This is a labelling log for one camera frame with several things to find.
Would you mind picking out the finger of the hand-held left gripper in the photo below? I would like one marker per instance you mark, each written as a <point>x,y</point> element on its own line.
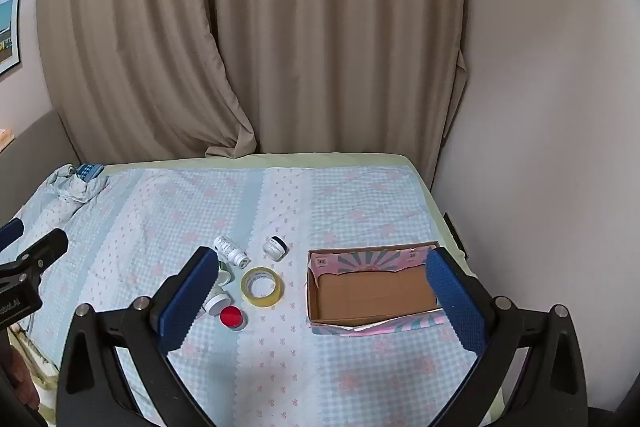
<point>42,249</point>
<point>11,234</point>

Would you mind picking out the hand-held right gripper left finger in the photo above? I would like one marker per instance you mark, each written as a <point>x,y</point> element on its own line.
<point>187,302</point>

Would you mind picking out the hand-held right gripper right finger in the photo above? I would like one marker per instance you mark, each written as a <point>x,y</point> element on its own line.
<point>457,302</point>

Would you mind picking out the green jar with white lid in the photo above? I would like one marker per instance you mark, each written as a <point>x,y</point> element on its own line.
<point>216,303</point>
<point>225,276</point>

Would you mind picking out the small jar with red lid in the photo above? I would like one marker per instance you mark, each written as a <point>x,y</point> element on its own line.
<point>232,318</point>

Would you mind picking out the yellow tape roll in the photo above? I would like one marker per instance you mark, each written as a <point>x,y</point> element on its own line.
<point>247,294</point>

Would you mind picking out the white plastic bottle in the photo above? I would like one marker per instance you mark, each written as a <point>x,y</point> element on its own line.
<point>230,251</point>

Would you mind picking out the cardboard box with pink print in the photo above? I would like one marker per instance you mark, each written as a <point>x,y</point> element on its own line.
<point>370,297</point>

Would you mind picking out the small jar with black lid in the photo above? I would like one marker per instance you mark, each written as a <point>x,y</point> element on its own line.
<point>276,248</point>

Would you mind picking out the crumpled light blue cloth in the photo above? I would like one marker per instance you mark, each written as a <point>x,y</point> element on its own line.
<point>72,197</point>

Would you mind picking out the dark brown wooden board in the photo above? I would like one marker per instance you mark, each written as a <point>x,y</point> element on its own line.
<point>455,234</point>

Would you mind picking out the grey upholstered headboard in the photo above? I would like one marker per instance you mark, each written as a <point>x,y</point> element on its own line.
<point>35,157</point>

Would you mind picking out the blue patterned small object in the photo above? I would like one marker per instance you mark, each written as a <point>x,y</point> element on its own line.
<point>90,171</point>

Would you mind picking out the light green bed sheet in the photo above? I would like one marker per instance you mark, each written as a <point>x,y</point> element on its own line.
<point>325,158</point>

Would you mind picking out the beige curtain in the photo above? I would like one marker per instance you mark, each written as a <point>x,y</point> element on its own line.
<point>340,32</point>
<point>125,32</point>

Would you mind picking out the framed wall picture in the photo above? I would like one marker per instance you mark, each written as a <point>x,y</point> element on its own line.
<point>9,32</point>

